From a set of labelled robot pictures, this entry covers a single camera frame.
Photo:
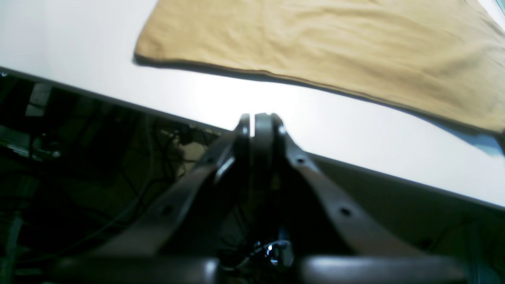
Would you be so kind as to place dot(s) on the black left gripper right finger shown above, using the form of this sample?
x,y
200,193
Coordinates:
x,y
335,240

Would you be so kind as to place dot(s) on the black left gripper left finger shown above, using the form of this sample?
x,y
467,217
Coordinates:
x,y
175,240

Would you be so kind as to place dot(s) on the brown T-shirt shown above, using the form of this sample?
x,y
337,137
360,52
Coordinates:
x,y
443,58

